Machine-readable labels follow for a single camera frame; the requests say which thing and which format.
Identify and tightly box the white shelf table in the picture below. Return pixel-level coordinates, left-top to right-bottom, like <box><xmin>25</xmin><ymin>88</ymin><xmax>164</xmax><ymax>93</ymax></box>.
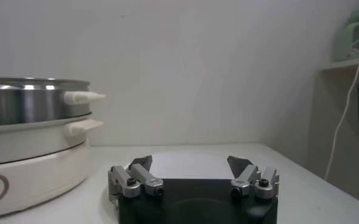
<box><xmin>319</xmin><ymin>56</ymin><xmax>359</xmax><ymax>74</ymax></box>

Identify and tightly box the white electric cooking pot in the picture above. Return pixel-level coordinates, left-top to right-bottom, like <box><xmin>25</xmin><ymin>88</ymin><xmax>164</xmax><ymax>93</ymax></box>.
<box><xmin>0</xmin><ymin>118</ymin><xmax>104</xmax><ymax>220</ymax></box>

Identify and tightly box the pale green appliance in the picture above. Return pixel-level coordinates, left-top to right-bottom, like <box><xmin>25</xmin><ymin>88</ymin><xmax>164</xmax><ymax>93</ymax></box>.
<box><xmin>333</xmin><ymin>7</ymin><xmax>359</xmax><ymax>63</ymax></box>

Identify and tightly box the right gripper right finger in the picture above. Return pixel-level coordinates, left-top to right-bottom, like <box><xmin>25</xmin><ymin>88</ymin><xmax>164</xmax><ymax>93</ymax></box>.
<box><xmin>227</xmin><ymin>155</ymin><xmax>280</xmax><ymax>200</ymax></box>

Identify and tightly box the white power cable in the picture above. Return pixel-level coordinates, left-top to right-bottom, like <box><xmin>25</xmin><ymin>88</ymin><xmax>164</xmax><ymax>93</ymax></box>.
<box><xmin>324</xmin><ymin>54</ymin><xmax>359</xmax><ymax>181</ymax></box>

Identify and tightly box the white round plate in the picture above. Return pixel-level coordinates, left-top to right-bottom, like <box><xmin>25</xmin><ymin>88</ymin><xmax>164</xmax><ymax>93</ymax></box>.
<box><xmin>126</xmin><ymin>152</ymin><xmax>251</xmax><ymax>180</ymax></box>

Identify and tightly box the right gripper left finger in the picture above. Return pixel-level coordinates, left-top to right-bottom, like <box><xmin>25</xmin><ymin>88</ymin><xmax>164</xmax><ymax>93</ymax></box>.
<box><xmin>107</xmin><ymin>154</ymin><xmax>165</xmax><ymax>199</ymax></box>

